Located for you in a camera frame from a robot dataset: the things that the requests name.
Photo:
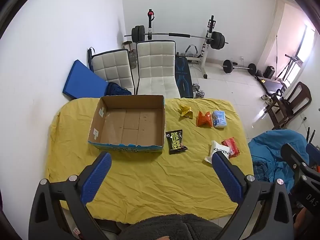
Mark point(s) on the white padded chair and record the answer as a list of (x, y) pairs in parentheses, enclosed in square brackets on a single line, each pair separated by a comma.
[(113, 67), (156, 67)]

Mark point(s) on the black wipes packet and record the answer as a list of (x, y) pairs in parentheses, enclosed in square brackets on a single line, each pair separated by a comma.
[(175, 141)]

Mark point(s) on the yellow snack packet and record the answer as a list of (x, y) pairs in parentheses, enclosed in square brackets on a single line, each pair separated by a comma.
[(185, 111)]

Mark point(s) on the dark blue cloth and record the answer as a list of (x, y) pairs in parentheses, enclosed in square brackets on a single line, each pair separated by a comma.
[(116, 88)]

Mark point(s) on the dark treadmill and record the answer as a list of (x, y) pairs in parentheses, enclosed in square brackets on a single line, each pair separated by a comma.
[(272, 85)]

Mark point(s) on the small black box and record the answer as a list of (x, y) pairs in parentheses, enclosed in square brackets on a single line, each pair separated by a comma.
[(270, 72)]

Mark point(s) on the short barbell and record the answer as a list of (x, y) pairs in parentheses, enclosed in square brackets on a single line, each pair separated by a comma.
[(240, 67)]

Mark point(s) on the chrome dumbbell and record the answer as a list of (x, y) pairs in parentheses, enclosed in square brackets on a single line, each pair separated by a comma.
[(200, 94), (195, 87)]

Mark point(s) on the white soft packet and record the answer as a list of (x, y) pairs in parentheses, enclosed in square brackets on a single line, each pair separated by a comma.
[(217, 148)]

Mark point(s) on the blue foam mat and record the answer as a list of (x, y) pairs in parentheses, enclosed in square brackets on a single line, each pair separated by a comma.
[(80, 80)]

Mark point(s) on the long barbell with black plates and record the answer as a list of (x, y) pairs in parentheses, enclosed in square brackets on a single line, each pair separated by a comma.
[(175, 34)]

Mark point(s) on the orange snack packet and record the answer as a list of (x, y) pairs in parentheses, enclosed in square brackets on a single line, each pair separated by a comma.
[(203, 120)]

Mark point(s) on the pair of white shoes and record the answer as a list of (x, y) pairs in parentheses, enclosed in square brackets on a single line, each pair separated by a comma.
[(267, 98)]

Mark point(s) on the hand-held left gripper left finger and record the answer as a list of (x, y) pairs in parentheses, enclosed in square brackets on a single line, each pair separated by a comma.
[(96, 177)]

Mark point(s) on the yellow tablecloth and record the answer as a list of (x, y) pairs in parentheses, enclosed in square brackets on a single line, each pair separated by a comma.
[(150, 180)]

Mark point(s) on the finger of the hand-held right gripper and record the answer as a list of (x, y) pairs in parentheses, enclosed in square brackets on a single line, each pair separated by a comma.
[(313, 152), (293, 158)]

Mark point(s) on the clear water jug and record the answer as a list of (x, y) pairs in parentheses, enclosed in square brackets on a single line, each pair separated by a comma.
[(133, 60)]

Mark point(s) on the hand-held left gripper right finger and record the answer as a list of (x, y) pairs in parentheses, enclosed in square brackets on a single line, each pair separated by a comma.
[(227, 177)]

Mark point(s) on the blue beanbag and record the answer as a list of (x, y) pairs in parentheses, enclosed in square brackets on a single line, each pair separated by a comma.
[(270, 152)]

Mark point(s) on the white barbell rack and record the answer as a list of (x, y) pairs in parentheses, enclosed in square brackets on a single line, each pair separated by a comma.
[(206, 52)]

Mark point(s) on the bright window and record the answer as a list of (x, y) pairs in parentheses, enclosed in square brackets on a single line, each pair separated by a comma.
[(306, 45)]

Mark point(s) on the small wooden stool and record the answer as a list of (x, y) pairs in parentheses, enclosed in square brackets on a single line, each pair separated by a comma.
[(127, 45)]

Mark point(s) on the person's right hand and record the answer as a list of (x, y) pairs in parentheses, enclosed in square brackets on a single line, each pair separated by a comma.
[(301, 218)]

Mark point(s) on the light blue tissue packet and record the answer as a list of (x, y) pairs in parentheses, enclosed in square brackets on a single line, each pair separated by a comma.
[(219, 118)]

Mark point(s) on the black and blue weight bench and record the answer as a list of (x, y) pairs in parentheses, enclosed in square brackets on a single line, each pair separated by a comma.
[(183, 77)]

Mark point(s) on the dark wooden chair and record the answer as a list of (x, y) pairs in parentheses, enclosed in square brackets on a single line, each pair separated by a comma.
[(297, 100)]

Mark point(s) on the cardboard box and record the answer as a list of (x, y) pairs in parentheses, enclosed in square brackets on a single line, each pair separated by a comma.
[(130, 122)]

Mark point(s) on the red snack packet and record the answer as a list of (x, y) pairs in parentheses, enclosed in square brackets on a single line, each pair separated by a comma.
[(231, 147)]

